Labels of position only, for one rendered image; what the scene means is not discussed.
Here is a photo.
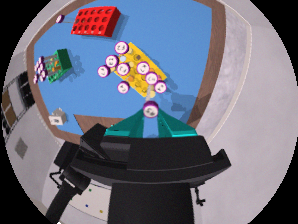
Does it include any green tube rack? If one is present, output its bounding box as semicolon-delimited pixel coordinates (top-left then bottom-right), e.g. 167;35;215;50
48;48;72;84

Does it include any blue bench mat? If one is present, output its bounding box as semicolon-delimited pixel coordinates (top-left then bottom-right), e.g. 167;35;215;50
34;0;212;135

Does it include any red rack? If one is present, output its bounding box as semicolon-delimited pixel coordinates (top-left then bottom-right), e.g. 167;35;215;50
71;6;121;37

